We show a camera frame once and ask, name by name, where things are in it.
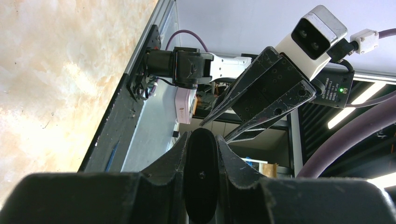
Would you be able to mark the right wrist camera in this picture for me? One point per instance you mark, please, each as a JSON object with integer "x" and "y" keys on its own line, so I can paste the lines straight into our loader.
{"x": 313, "y": 36}

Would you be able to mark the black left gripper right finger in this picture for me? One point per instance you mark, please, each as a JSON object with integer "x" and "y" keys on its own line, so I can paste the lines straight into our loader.
{"x": 248, "y": 197}

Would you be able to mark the black remote control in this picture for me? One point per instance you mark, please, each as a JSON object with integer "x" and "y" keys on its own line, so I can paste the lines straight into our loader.
{"x": 201, "y": 176}

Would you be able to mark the pink white box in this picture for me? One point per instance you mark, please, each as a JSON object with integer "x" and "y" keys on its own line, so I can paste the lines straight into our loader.
{"x": 185, "y": 104}

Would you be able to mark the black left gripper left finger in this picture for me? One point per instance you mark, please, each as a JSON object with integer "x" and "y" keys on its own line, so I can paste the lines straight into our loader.
{"x": 151, "y": 196}

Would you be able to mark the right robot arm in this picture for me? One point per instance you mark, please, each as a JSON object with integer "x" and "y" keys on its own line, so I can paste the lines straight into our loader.
{"x": 186, "y": 67}

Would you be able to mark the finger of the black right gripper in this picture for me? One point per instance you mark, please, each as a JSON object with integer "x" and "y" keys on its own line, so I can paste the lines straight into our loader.
{"x": 259, "y": 111}
{"x": 262, "y": 63}

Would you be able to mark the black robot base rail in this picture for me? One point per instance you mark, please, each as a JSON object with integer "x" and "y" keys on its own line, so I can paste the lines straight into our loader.
{"x": 111, "y": 142}

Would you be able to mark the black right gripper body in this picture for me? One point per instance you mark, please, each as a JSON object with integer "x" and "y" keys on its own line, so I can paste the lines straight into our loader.
{"x": 283, "y": 74}

